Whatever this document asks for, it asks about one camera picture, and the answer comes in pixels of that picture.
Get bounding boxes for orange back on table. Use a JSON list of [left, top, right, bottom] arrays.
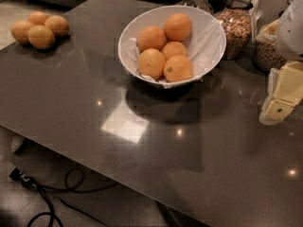
[[28, 11, 49, 26]]

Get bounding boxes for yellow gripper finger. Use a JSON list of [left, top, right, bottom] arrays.
[[259, 61, 303, 126]]

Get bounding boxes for glass jar of lentils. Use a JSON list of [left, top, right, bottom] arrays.
[[253, 20, 286, 73]]

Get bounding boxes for white bowl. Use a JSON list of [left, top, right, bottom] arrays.
[[117, 5, 227, 90]]

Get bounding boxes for white paper bowl liner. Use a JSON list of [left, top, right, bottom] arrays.
[[121, 16, 225, 89]]

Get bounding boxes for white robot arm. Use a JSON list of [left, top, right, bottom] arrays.
[[259, 0, 303, 125]]

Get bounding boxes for white table foot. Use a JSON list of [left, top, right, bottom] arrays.
[[11, 135, 25, 153]]

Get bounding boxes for black cable on floor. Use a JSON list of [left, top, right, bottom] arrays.
[[9, 166, 118, 227]]

